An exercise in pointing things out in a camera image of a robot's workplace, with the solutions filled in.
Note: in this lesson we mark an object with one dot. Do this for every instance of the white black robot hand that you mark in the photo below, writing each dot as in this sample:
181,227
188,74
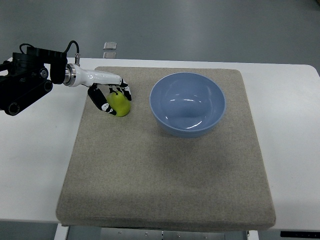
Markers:
99,83

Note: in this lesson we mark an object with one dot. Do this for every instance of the green pear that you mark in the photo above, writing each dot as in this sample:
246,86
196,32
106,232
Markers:
119,103

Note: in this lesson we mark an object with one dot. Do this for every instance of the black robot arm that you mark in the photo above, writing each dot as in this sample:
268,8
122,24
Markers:
31,75

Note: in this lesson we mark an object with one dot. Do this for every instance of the blue bowl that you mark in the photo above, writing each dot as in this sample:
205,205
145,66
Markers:
187,104

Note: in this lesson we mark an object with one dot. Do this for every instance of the lower metal floor plate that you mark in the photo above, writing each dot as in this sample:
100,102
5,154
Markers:
109,55

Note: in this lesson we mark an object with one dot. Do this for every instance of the metal floor plate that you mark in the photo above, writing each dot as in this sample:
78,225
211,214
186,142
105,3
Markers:
110,46
109,55

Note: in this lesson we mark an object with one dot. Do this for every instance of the upper metal floor plate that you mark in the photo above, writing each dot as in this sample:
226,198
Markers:
110,46

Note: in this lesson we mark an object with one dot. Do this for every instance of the beige fabric mat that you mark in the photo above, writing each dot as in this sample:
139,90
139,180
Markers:
127,172

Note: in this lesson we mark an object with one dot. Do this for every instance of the metal table frame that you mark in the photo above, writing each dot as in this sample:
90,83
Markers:
69,233

